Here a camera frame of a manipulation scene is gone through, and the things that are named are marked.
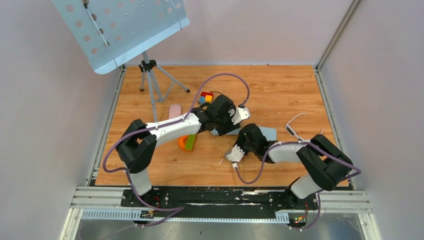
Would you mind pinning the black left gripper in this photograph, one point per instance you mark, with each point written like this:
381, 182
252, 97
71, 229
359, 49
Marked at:
229, 117

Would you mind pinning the orange ring toy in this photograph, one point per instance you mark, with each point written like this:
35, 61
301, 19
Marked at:
181, 142

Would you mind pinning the green toy brick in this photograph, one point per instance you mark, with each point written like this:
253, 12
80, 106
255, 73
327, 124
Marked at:
190, 142

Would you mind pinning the colourful toy brick cube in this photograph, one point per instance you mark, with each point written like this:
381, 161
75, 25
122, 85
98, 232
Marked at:
205, 97

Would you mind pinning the black glasses case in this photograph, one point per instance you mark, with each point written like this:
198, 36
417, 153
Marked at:
222, 131

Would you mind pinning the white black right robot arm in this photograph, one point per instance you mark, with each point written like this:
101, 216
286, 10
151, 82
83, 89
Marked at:
326, 165

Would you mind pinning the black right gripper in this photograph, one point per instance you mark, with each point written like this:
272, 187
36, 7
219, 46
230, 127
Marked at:
239, 141

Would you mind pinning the perforated music stand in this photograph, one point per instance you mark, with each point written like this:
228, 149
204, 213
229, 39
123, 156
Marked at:
112, 32

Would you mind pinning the right blue cleaning cloth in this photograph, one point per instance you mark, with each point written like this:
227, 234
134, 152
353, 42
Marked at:
269, 133

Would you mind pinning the white frame sunglasses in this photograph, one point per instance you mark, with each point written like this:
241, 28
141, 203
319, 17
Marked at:
304, 126

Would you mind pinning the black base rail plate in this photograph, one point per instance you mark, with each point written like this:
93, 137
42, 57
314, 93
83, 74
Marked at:
220, 204

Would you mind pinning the brown frame sunglasses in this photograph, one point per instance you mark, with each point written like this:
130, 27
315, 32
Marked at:
216, 93

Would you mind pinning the pink glasses case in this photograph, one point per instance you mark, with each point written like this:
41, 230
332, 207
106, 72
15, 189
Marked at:
175, 110

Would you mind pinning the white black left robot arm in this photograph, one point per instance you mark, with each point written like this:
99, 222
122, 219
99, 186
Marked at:
138, 144

